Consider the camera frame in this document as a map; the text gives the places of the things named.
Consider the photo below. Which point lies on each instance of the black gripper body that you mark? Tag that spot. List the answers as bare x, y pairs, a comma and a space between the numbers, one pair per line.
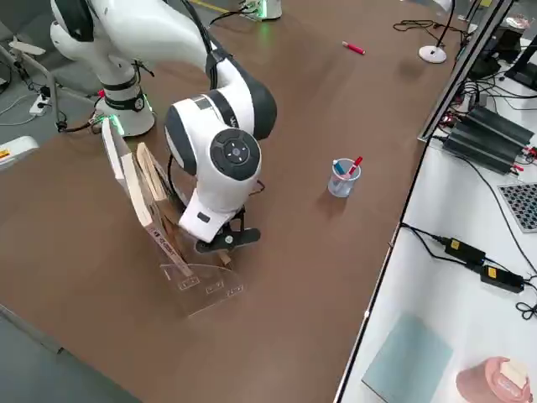
233, 222

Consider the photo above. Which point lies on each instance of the black covered book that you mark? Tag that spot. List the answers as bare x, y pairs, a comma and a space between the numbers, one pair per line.
168, 251

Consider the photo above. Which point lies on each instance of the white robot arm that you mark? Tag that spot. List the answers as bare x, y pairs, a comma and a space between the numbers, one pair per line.
201, 138
262, 6

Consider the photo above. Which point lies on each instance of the clear acrylic storage rack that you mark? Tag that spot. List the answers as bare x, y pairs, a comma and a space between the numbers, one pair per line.
210, 298

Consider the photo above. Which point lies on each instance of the light blue pen cup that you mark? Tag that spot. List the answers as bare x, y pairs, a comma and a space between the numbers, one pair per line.
342, 186

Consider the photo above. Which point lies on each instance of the blue pen white cap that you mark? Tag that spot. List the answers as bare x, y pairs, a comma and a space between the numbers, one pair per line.
340, 167

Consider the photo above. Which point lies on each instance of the red marker pen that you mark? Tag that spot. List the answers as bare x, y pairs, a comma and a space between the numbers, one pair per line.
356, 165

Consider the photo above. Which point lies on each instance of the grey-green flat pad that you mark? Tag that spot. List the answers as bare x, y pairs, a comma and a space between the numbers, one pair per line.
407, 357

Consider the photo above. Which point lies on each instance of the pink highlighter pen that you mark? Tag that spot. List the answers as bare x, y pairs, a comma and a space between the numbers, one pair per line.
354, 48

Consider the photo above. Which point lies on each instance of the white power strip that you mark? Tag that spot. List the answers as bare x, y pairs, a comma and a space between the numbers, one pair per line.
40, 105

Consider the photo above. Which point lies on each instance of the black power adapter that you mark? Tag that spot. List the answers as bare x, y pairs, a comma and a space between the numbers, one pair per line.
465, 249
501, 277

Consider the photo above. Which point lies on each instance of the white side table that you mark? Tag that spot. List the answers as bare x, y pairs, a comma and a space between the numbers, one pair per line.
461, 319

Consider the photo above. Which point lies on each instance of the white desk lamp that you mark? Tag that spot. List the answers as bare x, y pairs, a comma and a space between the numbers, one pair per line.
432, 54

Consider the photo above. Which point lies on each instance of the black finned power supply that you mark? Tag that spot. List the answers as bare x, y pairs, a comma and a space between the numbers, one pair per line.
486, 138

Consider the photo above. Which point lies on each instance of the checkered calibration board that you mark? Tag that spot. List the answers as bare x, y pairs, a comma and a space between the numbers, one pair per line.
520, 205

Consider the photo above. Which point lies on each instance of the pink round dispenser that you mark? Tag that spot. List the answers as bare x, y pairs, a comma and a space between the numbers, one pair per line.
486, 382

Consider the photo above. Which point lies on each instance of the aluminium table rail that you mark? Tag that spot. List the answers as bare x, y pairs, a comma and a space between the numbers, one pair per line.
460, 71

